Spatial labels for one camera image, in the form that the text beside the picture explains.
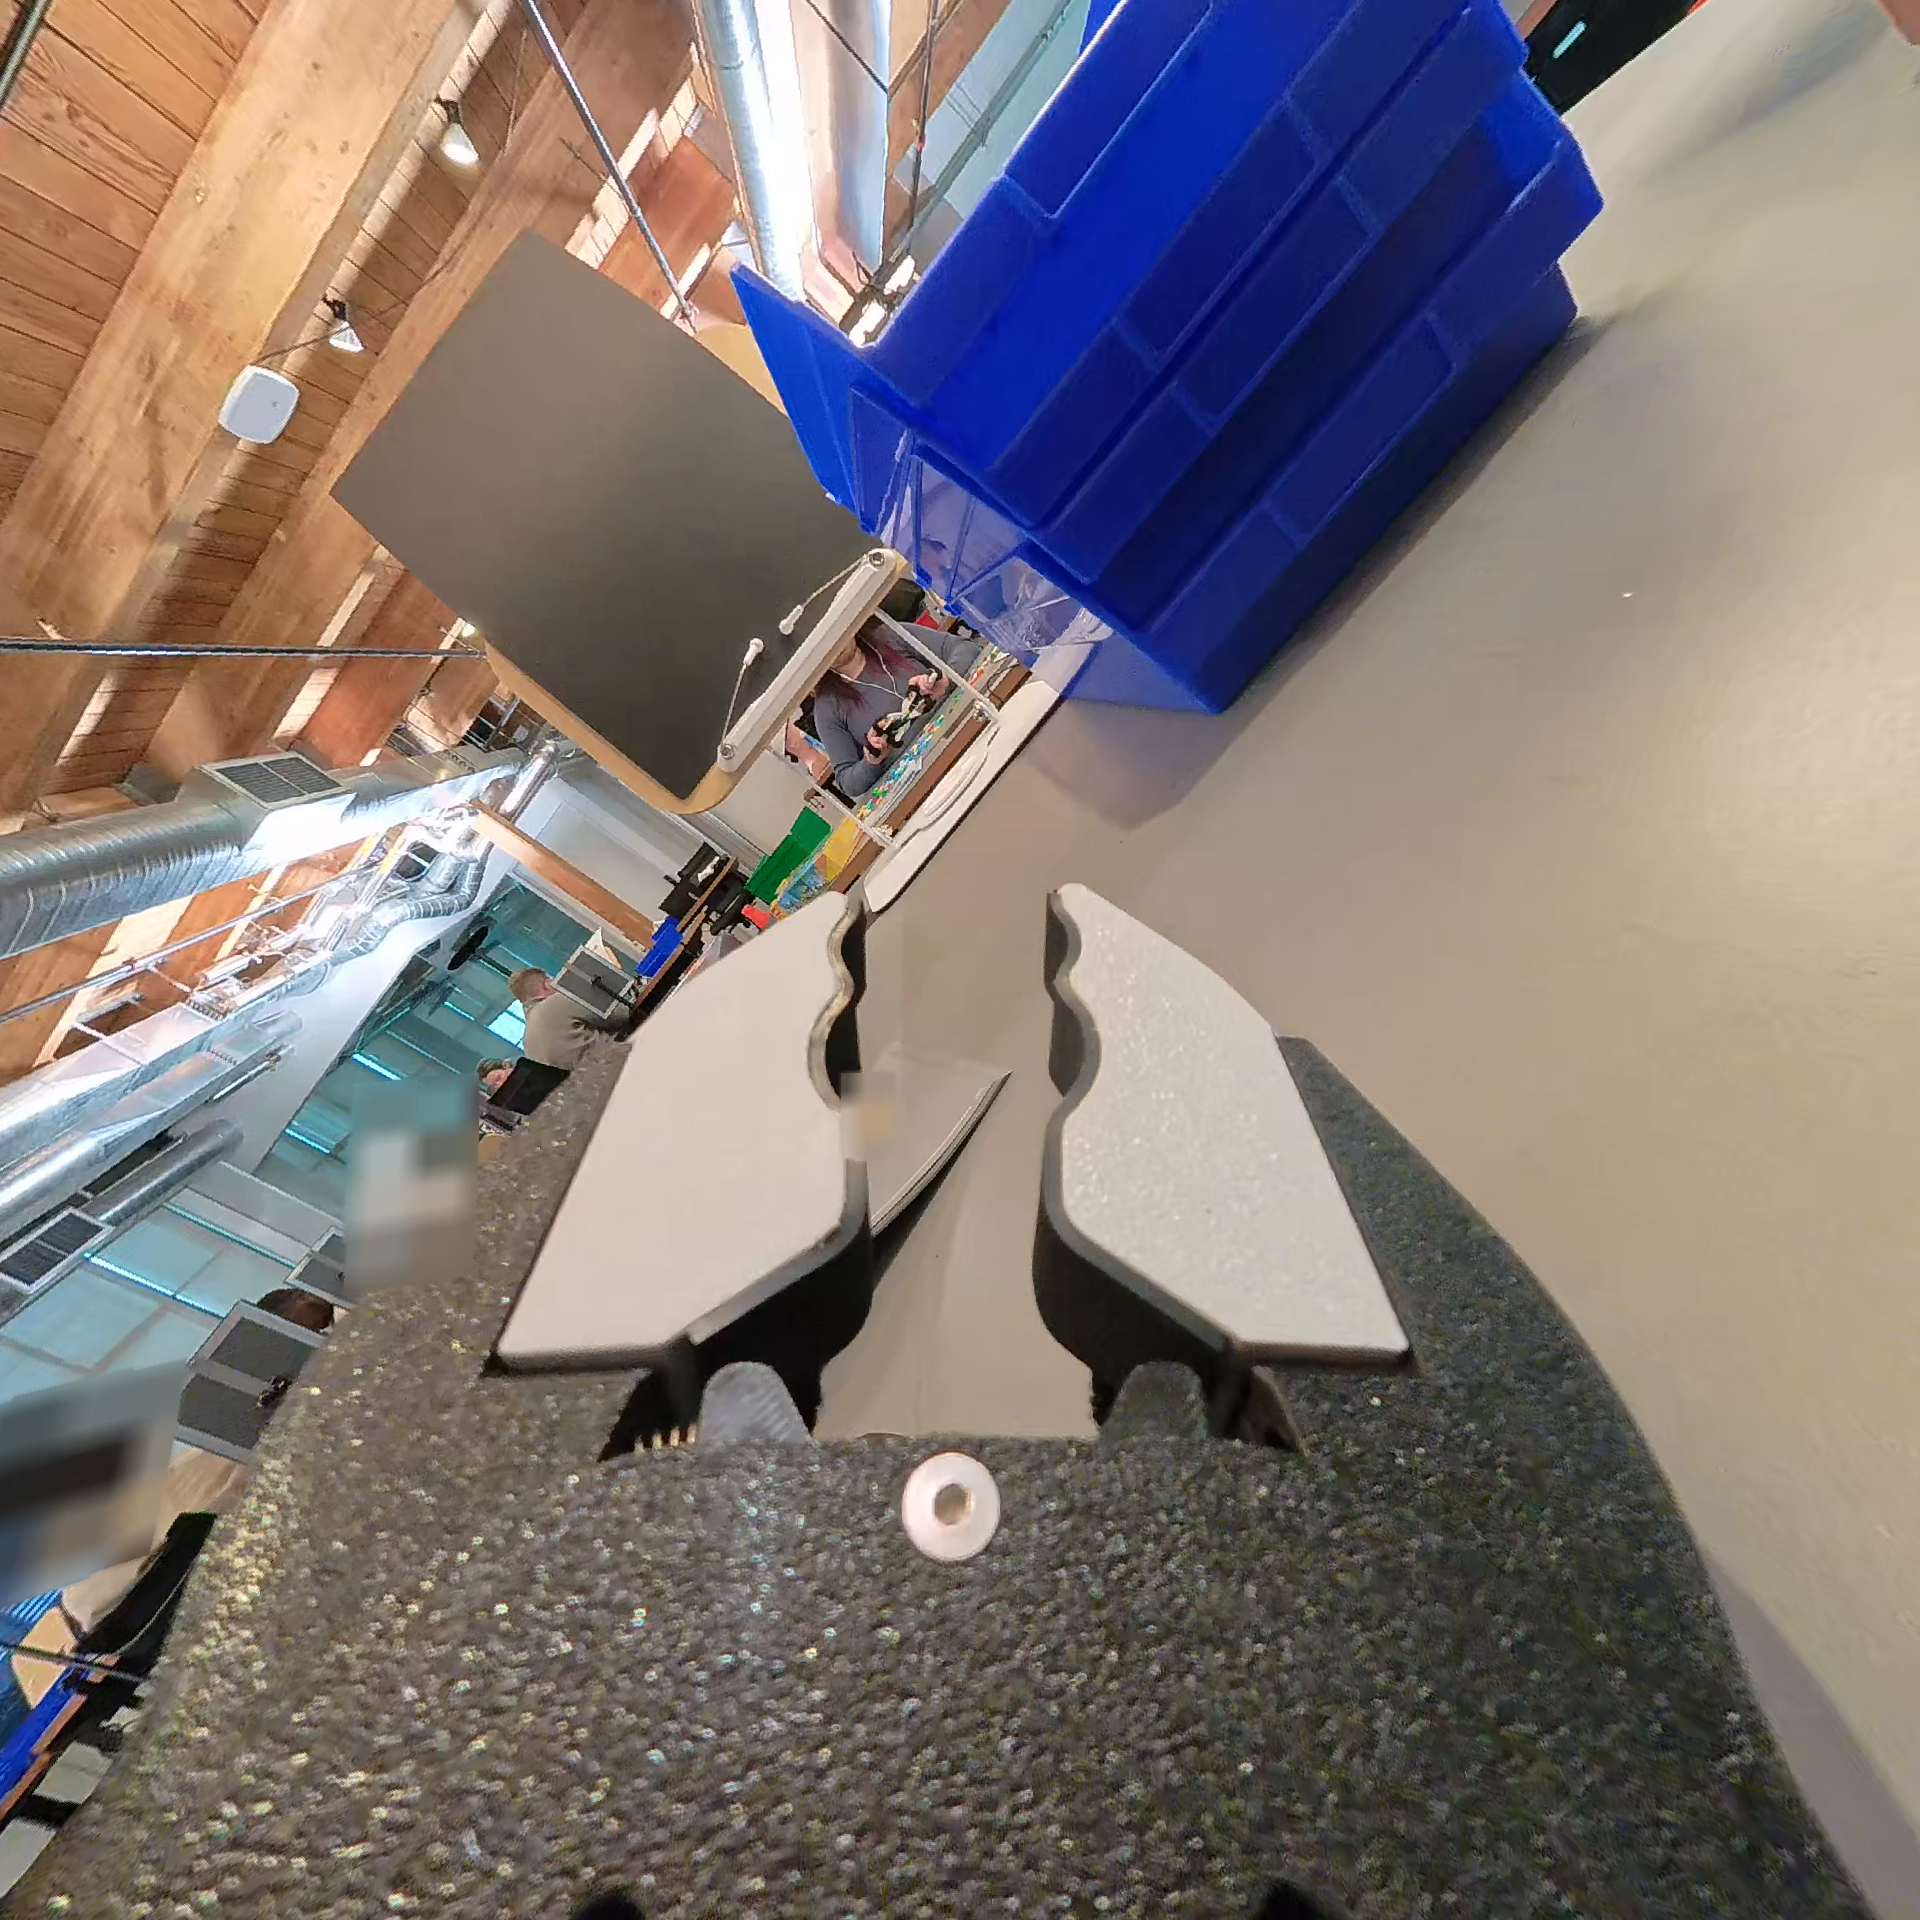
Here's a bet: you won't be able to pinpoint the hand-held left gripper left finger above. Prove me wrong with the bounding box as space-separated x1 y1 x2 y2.
491 891 880 1443

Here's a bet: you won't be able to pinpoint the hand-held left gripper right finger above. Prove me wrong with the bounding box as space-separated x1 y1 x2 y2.
1029 882 1416 1425

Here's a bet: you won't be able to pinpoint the grey instruction booklet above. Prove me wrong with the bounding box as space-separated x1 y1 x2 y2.
857 1047 1018 1239

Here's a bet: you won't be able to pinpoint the green plastic bin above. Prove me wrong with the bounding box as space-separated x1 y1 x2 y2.
742 807 835 905

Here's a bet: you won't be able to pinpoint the air vent grille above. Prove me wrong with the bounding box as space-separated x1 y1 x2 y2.
194 751 332 816

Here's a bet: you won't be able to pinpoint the silver ceiling pipes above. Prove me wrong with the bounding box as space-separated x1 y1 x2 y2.
0 1005 301 1247

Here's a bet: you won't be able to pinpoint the black divider panel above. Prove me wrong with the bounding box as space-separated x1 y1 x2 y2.
329 227 910 818

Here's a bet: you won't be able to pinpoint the steel tie rod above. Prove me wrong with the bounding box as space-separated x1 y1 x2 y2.
0 638 490 664
516 0 705 323

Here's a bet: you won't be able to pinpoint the black device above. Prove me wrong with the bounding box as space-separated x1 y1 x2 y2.
1526 0 1705 110

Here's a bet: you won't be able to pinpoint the white metal bracket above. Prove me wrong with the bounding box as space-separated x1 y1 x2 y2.
717 543 912 773

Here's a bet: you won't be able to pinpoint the large silver spiral duct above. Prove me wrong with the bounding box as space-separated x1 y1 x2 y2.
0 742 578 962

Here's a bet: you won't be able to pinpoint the corrugated silver duct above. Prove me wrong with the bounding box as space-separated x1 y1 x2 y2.
692 0 825 302

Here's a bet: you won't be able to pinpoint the smooth silver duct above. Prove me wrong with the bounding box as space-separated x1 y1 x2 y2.
779 0 893 272

